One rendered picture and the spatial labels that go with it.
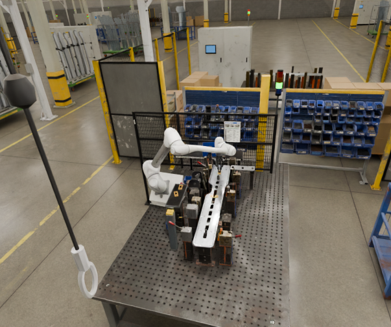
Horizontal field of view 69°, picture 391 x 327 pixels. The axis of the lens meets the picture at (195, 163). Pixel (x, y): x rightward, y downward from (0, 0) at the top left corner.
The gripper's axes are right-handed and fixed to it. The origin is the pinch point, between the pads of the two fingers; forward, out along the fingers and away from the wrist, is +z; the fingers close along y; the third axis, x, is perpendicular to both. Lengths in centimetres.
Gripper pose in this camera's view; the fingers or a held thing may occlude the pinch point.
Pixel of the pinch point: (219, 169)
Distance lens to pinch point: 341.6
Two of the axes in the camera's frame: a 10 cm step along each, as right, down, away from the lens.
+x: 2.0, -5.0, 8.4
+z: 0.5, 8.6, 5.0
